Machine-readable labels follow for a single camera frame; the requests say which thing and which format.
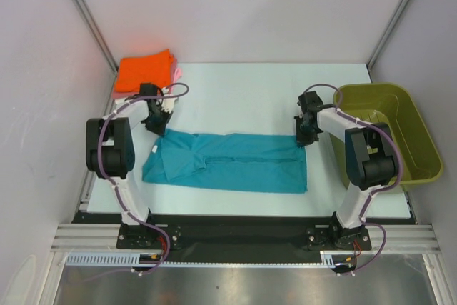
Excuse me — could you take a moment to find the teal t shirt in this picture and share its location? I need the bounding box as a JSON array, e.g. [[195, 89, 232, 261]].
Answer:
[[142, 129, 308, 194]]

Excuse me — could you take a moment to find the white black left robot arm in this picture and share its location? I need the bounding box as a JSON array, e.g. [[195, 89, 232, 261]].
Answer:
[[86, 83, 174, 251]]

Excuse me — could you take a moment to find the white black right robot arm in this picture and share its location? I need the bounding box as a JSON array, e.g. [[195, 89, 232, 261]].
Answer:
[[294, 91, 403, 250]]

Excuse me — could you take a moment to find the folded pink t shirt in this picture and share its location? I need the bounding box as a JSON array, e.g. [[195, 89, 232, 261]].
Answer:
[[111, 55, 184, 101]]

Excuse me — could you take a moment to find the olive green plastic basket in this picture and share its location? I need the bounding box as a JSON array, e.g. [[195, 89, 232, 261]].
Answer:
[[333, 83, 443, 191]]

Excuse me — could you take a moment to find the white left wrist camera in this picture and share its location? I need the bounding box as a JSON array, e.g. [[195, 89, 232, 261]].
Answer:
[[161, 85, 176, 113]]

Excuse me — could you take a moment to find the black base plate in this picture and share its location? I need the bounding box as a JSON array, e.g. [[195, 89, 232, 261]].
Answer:
[[71, 211, 418, 265]]

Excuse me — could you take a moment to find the slotted grey cable duct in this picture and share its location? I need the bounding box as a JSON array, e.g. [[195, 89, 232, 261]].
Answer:
[[66, 252, 355, 269]]

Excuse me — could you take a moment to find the aluminium rail profile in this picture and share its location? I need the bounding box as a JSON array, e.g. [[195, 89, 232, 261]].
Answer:
[[51, 224, 441, 254]]

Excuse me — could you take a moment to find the aluminium corner post left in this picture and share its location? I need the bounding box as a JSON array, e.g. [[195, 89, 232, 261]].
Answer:
[[72, 0, 119, 73]]

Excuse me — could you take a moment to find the aluminium corner post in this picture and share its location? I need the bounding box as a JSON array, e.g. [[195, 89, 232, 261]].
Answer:
[[366, 0, 412, 74], [72, 0, 119, 73]]

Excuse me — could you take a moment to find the aluminium corner post right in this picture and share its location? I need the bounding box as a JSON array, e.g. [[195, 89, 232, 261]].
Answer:
[[366, 0, 412, 74]]

